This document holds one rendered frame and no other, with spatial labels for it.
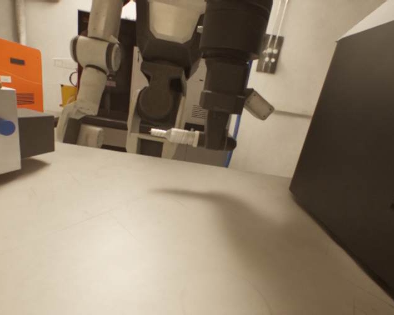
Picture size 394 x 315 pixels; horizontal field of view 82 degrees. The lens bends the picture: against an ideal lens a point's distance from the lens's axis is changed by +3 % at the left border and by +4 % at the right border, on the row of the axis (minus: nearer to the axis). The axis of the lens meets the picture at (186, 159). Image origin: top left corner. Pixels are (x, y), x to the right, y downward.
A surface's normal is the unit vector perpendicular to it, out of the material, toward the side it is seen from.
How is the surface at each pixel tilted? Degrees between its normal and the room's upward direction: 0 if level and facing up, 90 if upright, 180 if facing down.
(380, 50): 90
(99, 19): 75
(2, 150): 90
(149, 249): 0
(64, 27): 90
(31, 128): 90
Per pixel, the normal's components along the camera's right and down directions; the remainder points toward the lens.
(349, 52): -0.99, -0.15
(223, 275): 0.16, -0.94
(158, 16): 0.06, 0.05
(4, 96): 0.93, 0.24
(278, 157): 0.00, 0.29
